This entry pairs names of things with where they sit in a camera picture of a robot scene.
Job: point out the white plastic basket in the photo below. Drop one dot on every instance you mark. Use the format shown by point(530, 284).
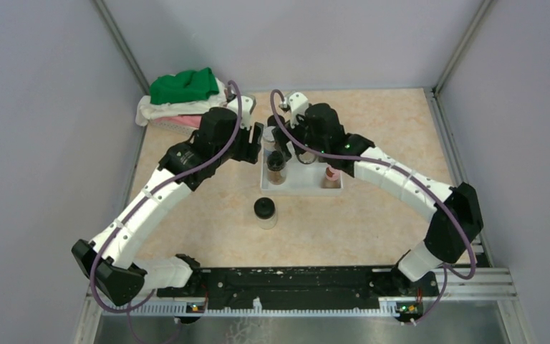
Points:
point(231, 96)

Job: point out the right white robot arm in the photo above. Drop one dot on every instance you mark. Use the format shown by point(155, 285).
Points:
point(453, 212)

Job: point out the green cloth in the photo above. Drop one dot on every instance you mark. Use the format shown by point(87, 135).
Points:
point(186, 86)

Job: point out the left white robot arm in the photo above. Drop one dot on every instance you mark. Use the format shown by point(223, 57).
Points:
point(108, 259)

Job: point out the black cap sesame jar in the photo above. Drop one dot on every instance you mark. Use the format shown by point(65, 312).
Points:
point(275, 121)

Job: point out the silver perforated lid shaker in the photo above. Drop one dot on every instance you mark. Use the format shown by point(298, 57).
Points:
point(268, 140)

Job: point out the pink cloth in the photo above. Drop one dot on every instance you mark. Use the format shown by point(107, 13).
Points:
point(181, 122)

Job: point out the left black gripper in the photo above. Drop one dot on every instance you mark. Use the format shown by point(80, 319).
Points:
point(250, 150)

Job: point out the white divided plastic tray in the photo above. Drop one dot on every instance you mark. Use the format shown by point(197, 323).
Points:
point(301, 180)

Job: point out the white cable duct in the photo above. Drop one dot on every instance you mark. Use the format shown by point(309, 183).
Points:
point(156, 307)

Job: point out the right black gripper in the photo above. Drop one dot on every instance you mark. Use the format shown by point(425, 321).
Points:
point(301, 122)

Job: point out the pink lid spice jar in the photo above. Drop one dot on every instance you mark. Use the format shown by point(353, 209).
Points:
point(332, 178)

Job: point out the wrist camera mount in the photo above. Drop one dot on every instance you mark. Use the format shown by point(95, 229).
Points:
point(246, 105)
point(295, 103)

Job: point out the black cap glass jar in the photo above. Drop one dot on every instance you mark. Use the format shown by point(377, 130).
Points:
point(265, 213)

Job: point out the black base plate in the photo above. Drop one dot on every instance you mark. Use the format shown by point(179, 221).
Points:
point(301, 288)

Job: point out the white cloth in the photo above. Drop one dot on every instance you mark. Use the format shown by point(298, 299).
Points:
point(151, 113)

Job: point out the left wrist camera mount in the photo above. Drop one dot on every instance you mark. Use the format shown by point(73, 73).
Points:
point(246, 105)

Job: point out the black grinder top jar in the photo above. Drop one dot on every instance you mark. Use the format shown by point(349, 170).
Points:
point(276, 168)

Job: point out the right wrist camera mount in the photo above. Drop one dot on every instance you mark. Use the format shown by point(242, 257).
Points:
point(295, 103)

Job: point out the clear lid glass jar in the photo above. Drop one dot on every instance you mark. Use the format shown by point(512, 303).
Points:
point(306, 158)

